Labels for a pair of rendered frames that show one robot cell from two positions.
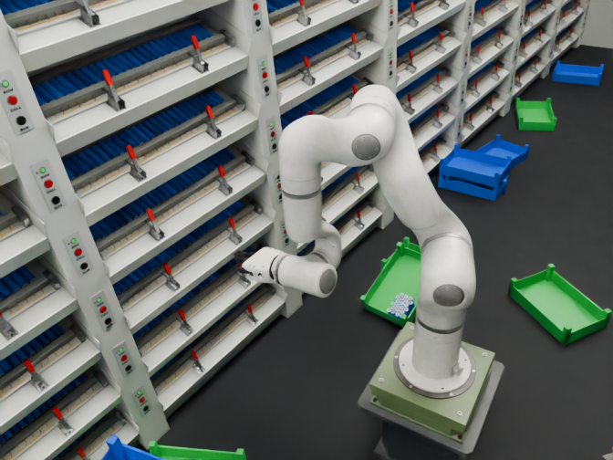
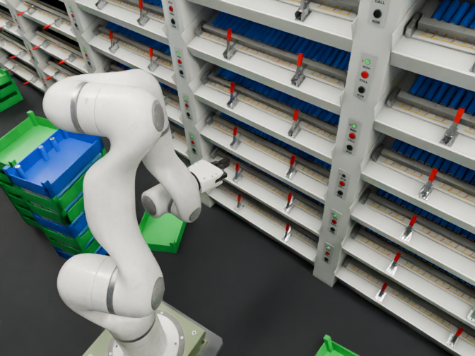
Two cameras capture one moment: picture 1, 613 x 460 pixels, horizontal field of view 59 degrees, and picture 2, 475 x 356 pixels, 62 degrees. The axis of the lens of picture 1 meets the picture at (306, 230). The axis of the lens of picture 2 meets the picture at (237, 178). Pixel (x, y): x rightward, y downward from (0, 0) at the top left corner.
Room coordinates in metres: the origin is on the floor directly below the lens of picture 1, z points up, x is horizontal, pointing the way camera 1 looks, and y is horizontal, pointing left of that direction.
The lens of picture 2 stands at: (1.23, -0.77, 1.50)
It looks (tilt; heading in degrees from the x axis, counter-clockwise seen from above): 45 degrees down; 91
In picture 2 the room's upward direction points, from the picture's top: 4 degrees counter-clockwise
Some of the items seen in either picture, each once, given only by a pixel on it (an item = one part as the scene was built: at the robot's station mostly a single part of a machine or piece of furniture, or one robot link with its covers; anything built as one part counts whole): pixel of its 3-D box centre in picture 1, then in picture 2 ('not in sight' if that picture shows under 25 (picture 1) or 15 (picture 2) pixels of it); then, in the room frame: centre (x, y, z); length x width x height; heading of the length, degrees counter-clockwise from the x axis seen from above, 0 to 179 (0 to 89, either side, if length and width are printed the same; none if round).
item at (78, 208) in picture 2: not in sight; (71, 186); (0.53, 0.37, 0.36); 0.30 x 0.20 x 0.08; 64
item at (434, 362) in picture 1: (437, 341); (140, 333); (0.94, -0.31, 0.46); 0.19 x 0.19 x 0.18
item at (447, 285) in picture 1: (444, 289); (107, 294); (0.91, -0.31, 0.67); 0.19 x 0.12 x 0.24; 166
